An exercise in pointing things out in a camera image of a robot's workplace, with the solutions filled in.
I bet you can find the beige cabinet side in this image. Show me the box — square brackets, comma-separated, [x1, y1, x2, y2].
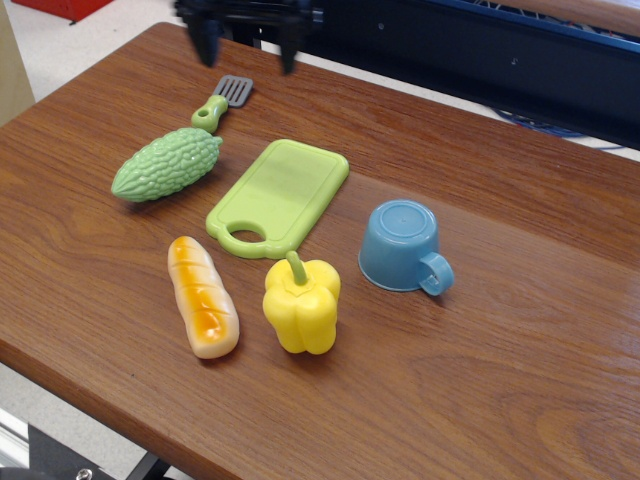
[0, 2, 35, 125]

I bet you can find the toy bread baguette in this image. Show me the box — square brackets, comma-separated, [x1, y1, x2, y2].
[167, 236, 240, 360]

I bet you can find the blue toy cup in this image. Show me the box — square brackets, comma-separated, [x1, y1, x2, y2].
[358, 199, 455, 296]

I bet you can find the yellow toy bell pepper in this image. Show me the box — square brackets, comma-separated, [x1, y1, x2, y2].
[263, 251, 341, 355]

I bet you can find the light green cutting board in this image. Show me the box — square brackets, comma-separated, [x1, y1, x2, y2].
[205, 139, 350, 260]

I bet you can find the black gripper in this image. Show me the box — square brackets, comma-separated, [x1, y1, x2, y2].
[174, 0, 323, 75]

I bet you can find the black table leg bracket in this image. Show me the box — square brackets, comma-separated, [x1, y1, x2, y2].
[24, 429, 171, 480]

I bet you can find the dark blue metal beam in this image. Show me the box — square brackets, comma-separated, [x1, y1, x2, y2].
[219, 0, 640, 151]

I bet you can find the red box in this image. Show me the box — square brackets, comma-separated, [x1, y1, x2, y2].
[13, 0, 112, 22]

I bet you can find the toy spatula green handle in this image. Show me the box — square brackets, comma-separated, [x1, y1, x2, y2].
[191, 74, 254, 133]

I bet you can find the blue cables bundle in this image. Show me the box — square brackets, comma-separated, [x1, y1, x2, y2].
[492, 107, 629, 154]

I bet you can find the green toy bitter gourd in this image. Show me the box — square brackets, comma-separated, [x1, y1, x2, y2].
[111, 127, 223, 202]

